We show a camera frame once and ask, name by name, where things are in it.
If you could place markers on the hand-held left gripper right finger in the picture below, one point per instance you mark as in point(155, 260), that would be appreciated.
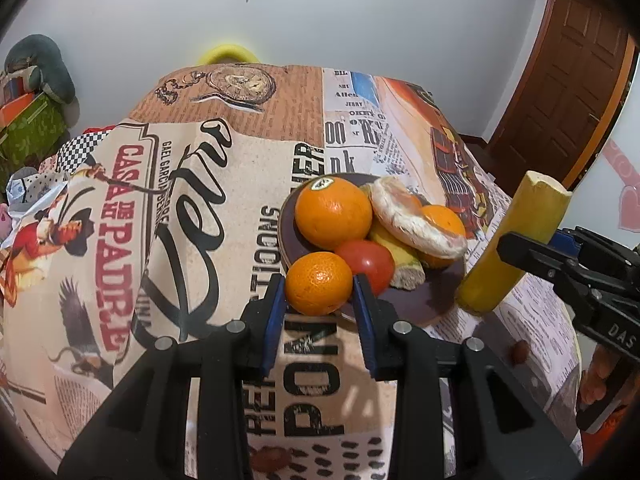
point(366, 332)

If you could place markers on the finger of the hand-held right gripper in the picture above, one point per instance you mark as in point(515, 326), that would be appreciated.
point(540, 257)
point(600, 250)

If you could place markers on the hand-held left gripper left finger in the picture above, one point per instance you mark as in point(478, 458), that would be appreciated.
point(273, 327)

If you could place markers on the yellow green banana piece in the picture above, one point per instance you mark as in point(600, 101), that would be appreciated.
point(510, 245)

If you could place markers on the small orange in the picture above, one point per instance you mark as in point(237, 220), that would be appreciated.
point(319, 284)

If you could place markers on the dark grey plate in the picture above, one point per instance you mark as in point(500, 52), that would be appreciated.
point(425, 300)

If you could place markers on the red tomato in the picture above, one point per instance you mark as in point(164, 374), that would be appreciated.
point(367, 262)

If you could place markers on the banana piece with brown end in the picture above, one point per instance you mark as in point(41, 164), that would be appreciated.
point(397, 260)

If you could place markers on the medium orange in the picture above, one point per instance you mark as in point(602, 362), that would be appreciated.
point(442, 222)

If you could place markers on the bread roll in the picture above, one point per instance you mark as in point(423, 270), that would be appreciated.
point(415, 220)

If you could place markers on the large orange with sticker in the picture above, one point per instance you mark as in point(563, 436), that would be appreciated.
point(332, 212)

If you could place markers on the person's right hand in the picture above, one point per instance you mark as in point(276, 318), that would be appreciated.
point(596, 375)

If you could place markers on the red date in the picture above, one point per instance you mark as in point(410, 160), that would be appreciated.
point(270, 460)
point(518, 352)

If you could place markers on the brown wooden door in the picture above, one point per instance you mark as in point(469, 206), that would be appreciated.
point(565, 95)

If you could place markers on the printed newspaper tablecloth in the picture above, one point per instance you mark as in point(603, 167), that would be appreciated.
point(200, 110)

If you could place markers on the black white checkered cloth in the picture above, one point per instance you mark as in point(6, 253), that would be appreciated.
point(82, 147)

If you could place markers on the light blue white cloth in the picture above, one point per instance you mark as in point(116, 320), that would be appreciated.
point(30, 187)

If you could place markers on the green patterned bag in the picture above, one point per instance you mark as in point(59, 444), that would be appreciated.
point(32, 132)

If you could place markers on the orange box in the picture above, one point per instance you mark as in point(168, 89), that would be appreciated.
point(15, 109)

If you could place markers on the grey plush toy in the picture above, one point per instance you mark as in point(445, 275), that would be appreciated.
point(40, 65)

